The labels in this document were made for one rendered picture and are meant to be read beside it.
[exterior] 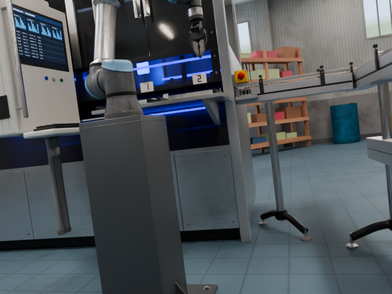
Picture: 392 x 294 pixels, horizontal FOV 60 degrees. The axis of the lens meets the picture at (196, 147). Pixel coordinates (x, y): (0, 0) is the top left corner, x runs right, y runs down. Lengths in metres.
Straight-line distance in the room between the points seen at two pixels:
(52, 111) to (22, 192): 0.79
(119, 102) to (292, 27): 8.36
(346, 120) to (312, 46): 2.16
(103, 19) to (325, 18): 8.29
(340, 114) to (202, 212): 6.61
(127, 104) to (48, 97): 0.89
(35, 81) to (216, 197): 1.23
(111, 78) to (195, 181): 1.01
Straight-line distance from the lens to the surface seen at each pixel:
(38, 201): 2.63
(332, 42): 9.40
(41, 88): 2.09
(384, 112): 1.94
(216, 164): 2.07
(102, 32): 1.52
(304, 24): 9.47
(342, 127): 8.45
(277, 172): 2.20
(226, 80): 2.06
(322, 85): 2.17
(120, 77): 1.32
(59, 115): 2.16
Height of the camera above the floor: 0.71
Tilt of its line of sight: 3 degrees down
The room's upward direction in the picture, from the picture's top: 7 degrees counter-clockwise
